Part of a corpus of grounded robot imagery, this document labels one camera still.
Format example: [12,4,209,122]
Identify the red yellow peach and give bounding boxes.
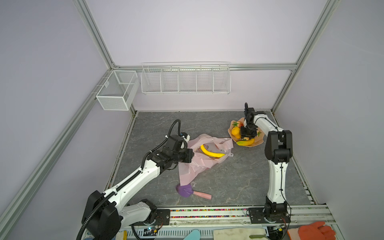
[232,121,244,128]

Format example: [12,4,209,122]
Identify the long white wire shelf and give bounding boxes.
[141,62,232,95]

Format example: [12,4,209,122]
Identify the small white wire basket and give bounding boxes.
[96,70,140,111]

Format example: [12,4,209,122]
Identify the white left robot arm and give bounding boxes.
[76,131,194,240]

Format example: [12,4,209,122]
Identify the beige cloth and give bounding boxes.
[213,228,269,240]

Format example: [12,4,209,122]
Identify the yellow green banana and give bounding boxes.
[237,138,255,147]
[200,145,225,159]

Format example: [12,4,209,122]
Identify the yellow wrinkled pear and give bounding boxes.
[231,127,242,140]

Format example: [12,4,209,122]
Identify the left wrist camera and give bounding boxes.
[181,132,191,142]

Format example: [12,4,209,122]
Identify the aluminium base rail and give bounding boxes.
[117,205,336,230]

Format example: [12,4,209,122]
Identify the teal tool handle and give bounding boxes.
[183,230,201,240]

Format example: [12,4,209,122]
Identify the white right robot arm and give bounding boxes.
[241,103,293,224]

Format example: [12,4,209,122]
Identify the purple pink spatula brush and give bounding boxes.
[176,184,212,200]

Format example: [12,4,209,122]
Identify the orange rubber glove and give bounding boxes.
[288,222,336,240]

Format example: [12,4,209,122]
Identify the pink plastic bag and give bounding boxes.
[179,134,234,186]

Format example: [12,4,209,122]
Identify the beige scalloped fruit bowl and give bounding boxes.
[227,117,265,148]

